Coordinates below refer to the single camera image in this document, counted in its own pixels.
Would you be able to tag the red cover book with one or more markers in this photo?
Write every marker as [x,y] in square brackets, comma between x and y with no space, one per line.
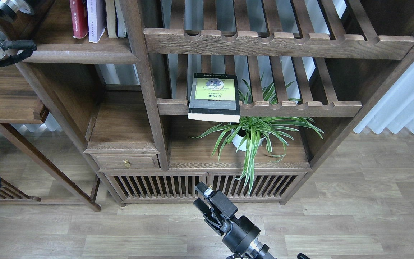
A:
[79,17]

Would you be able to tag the black and yellow book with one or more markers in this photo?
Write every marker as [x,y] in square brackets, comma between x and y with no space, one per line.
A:
[214,97]

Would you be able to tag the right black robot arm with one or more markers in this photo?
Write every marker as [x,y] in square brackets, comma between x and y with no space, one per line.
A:
[263,254]

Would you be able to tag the wooden side table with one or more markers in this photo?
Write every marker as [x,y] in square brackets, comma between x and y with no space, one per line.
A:
[19,104]

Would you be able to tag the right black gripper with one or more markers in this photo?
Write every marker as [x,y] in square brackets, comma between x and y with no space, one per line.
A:
[240,235]

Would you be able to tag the white plant pot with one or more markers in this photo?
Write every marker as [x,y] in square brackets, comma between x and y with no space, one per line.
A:
[240,142]

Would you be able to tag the white upright book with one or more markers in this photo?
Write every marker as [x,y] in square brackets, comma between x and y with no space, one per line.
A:
[121,28]

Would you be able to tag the white curtain right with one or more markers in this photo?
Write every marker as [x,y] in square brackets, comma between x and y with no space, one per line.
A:
[395,110]

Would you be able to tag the brass drawer knob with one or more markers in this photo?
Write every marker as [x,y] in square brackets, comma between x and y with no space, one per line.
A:
[126,163]

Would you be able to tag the dark wooden bookshelf cabinet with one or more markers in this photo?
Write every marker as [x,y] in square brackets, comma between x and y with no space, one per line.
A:
[128,98]

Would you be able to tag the beige upright book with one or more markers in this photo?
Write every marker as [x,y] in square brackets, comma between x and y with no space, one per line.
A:
[111,18]

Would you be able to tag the pale lilac cover book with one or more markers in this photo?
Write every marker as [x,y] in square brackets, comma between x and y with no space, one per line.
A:
[96,19]

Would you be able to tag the green spider plant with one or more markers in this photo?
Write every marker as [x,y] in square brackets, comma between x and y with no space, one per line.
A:
[275,129]

